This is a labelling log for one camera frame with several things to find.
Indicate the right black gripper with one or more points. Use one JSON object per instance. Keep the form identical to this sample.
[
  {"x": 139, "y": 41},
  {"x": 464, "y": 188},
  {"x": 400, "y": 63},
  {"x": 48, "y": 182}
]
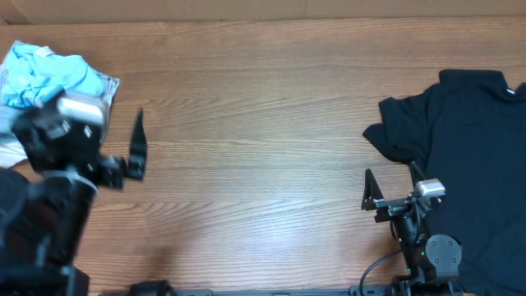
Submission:
[{"x": 394, "y": 204}]

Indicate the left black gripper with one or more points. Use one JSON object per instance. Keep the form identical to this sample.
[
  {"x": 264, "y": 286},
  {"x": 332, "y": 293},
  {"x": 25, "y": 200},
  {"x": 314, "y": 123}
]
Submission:
[{"x": 113, "y": 169}]

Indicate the light blue printed t-shirt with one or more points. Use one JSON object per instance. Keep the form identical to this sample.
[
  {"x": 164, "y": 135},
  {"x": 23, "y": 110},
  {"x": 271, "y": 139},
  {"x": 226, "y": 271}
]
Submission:
[{"x": 45, "y": 74}]

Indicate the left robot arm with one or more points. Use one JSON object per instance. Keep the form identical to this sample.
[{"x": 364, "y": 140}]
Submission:
[{"x": 42, "y": 223}]

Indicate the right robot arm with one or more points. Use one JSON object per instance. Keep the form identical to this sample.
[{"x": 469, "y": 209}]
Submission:
[{"x": 432, "y": 260}]

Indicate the black garment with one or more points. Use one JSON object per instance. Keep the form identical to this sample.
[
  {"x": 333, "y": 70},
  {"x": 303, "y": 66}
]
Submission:
[{"x": 468, "y": 131}]

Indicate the folded white cloth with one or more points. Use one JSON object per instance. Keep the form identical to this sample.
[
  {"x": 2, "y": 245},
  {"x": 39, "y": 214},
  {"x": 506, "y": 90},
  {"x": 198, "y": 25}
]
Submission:
[{"x": 11, "y": 154}]

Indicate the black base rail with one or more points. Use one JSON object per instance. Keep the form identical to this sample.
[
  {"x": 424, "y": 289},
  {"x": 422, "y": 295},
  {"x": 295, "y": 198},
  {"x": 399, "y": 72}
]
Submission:
[{"x": 164, "y": 288}]

